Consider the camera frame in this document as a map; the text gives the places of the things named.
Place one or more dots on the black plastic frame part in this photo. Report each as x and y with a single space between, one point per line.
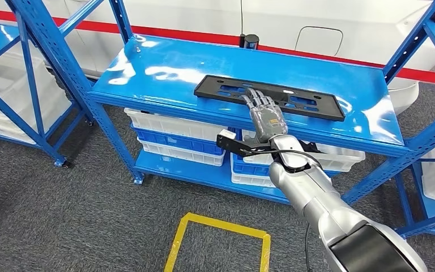
330 110

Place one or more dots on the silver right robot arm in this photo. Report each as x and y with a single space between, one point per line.
315 199

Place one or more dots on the black curved plastic part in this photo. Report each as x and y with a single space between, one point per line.
311 147

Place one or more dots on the yellow floor tape square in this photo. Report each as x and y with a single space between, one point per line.
221 224

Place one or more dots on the black cylinder device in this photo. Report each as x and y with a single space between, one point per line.
250 41

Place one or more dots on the white vehicle with red stripe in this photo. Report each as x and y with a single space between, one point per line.
202 15

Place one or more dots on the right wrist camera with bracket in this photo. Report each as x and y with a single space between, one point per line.
234 144

